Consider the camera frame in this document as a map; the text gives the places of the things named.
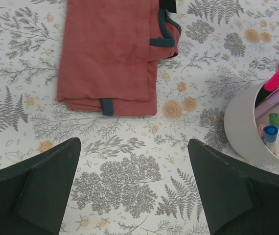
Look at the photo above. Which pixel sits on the green cap white marker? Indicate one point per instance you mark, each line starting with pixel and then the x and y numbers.
pixel 274 120

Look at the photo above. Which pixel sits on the pink black highlighter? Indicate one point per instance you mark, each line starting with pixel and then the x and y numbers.
pixel 271 85

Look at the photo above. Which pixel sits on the white round divided organizer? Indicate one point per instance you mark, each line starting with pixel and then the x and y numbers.
pixel 241 127

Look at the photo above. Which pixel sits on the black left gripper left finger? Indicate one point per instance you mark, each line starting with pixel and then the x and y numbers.
pixel 34 192

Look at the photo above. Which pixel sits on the blue cap white marker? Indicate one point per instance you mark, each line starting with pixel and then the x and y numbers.
pixel 270 133

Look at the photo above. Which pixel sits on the peach cap white marker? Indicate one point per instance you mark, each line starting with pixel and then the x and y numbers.
pixel 260 131

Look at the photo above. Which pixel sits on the red folded cloth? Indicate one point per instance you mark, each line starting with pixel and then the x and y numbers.
pixel 110 54

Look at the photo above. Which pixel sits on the light pink highlighter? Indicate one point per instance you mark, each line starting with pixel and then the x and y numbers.
pixel 263 104

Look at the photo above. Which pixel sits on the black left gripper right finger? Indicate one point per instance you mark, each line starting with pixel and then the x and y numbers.
pixel 238 198

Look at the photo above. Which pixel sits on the floral patterned table mat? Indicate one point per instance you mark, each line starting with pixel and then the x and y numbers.
pixel 134 175

